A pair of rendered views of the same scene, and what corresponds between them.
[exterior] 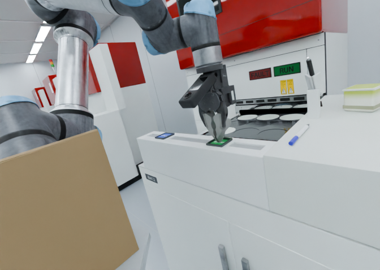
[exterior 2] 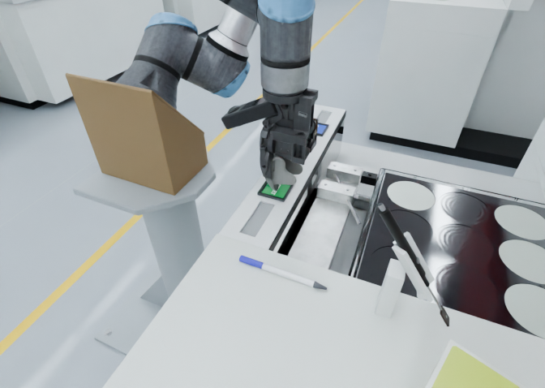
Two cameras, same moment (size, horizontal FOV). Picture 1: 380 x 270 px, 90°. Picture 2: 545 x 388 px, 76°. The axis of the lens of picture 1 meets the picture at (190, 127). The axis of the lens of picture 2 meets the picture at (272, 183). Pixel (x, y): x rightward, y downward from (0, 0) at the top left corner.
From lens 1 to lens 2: 0.67 m
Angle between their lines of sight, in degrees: 62
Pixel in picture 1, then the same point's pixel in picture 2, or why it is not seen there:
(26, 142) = (139, 68)
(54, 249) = (124, 147)
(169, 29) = (246, 8)
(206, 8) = (267, 3)
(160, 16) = not seen: outside the picture
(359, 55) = not seen: outside the picture
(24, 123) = (152, 49)
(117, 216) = (160, 161)
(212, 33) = (269, 45)
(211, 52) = (263, 74)
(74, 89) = (233, 16)
